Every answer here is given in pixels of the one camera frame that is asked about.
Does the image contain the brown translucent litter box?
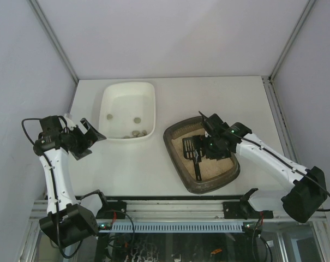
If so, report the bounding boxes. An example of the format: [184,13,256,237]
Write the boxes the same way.
[163,116,240,194]

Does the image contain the aluminium mounting rail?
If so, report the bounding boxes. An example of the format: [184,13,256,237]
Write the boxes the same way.
[29,198,327,220]

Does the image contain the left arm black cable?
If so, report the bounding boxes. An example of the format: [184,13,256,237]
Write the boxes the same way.
[21,117,83,259]

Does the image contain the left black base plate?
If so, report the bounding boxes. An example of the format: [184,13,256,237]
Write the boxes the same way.
[96,201,127,219]

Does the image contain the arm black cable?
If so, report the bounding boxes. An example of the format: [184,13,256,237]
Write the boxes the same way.
[21,117,83,259]
[198,110,330,212]

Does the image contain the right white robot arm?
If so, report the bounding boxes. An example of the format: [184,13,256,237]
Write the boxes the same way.
[200,120,329,223]

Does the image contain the grey slotted cable duct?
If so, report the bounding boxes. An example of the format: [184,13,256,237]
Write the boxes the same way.
[100,221,244,233]

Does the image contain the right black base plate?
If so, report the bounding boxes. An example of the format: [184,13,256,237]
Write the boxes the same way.
[223,201,274,220]

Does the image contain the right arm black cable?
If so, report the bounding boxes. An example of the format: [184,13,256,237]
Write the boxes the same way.
[198,110,330,212]

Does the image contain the white plastic waste tray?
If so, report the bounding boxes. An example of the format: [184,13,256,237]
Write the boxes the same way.
[98,81,156,143]

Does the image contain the black slotted litter scoop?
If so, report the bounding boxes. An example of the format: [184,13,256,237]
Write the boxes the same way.
[182,135,205,164]

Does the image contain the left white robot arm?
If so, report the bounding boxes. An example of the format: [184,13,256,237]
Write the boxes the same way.
[33,116,106,249]

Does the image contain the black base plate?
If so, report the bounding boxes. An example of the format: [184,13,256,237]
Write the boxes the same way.
[223,201,274,220]
[96,201,127,219]

